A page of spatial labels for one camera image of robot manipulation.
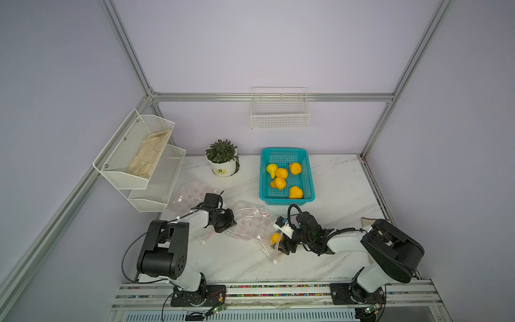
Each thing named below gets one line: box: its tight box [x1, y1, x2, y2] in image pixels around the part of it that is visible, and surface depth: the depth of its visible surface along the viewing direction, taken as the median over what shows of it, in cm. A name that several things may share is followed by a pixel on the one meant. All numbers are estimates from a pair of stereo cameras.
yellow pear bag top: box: [269, 177, 287, 190], surface depth 103 cm
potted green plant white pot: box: [205, 138, 241, 178], surface depth 100 cm
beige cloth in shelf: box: [126, 128, 172, 178], surface depth 81 cm
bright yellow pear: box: [266, 163, 278, 180], surface depth 110 cm
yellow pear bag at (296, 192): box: [289, 185, 304, 200], surface depth 100 cm
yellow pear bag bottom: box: [270, 232, 284, 245], surface depth 83 cm
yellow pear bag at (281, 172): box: [274, 167, 289, 180], surface depth 109 cm
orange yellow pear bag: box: [289, 162, 302, 176], surface depth 110 cm
